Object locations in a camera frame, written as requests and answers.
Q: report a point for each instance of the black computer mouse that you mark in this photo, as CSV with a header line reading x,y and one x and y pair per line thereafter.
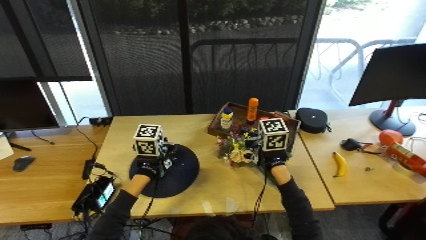
x,y
21,163

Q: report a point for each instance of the black phone device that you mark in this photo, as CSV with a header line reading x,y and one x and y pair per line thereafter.
x,y
95,196

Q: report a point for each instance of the small dark screw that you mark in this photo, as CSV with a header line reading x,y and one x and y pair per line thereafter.
x,y
368,169

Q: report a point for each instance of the person's right hand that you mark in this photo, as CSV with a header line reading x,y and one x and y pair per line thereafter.
x,y
276,161

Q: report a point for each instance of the colourful flower bouquet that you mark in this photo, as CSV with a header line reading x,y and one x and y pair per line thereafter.
x,y
236,148

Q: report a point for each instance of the yellow banana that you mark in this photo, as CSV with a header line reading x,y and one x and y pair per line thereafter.
x,y
341,164

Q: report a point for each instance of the orange bottle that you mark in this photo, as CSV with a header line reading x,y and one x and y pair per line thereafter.
x,y
252,109

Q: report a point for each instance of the black key fob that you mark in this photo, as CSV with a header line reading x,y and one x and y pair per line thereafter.
x,y
352,144

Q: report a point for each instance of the black round mat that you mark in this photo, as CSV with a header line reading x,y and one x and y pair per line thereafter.
x,y
180,173

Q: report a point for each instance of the brown wooden tray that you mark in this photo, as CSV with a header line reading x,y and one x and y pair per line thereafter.
x,y
241,116

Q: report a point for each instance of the black desk clamp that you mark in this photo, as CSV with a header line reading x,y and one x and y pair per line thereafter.
x,y
100,120

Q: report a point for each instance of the metal bike rack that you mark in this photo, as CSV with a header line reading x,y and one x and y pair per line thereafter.
x,y
350,55

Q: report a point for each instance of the orange ball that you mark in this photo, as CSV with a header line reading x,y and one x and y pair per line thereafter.
x,y
390,137

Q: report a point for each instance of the white bottle with blue cap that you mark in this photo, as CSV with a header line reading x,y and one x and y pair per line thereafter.
x,y
226,119

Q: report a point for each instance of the red cylindrical can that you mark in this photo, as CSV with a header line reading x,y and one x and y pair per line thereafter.
x,y
406,157

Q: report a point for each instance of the white marker cube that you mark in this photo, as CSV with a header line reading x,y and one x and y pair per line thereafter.
x,y
273,134
148,140

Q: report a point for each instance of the black round case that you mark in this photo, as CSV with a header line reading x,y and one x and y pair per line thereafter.
x,y
312,120

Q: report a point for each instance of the white paper sheet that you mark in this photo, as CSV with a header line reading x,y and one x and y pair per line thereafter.
x,y
4,146

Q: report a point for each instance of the person's left hand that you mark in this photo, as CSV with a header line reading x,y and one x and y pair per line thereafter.
x,y
148,167

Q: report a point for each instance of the black monitor on red stand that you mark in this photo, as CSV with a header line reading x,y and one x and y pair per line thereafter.
x,y
393,75

